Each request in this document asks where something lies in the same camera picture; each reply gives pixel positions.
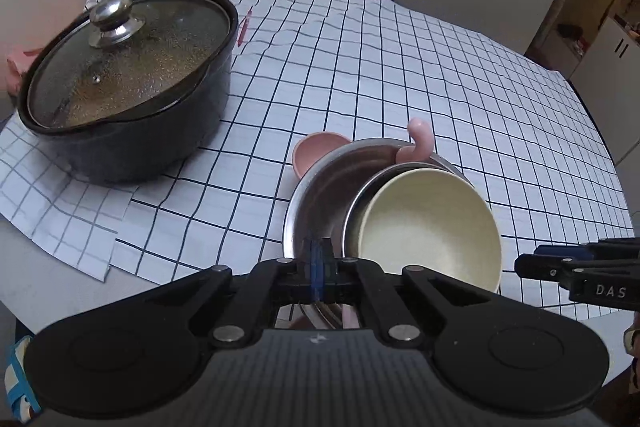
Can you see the pink mouse-shaped plate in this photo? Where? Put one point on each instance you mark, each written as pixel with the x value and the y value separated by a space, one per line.
pixel 312 148

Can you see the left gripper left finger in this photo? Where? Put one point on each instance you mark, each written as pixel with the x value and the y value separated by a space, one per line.
pixel 245 308

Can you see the black cooking pot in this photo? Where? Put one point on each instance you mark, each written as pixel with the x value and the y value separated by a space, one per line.
pixel 138 147

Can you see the pink steel-lined pot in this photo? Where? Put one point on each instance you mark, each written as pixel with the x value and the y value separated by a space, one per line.
pixel 403 215

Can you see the glass pot lid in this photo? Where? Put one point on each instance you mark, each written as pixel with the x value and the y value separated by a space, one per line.
pixel 124 57

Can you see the cream bowl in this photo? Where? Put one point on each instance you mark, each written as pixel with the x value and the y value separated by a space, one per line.
pixel 479 259

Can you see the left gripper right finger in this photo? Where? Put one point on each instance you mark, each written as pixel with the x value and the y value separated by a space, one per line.
pixel 390 309

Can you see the large steel bowl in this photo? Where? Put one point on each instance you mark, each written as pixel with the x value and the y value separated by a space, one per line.
pixel 329 199

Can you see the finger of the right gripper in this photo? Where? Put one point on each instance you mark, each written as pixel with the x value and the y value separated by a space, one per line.
pixel 627 248
pixel 550 269

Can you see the person's right hand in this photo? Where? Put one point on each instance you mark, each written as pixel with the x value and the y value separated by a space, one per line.
pixel 632 347

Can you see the red pen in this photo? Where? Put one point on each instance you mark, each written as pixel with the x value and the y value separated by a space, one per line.
pixel 244 27

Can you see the checked white tablecloth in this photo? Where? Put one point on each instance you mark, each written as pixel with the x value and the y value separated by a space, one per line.
pixel 362 69

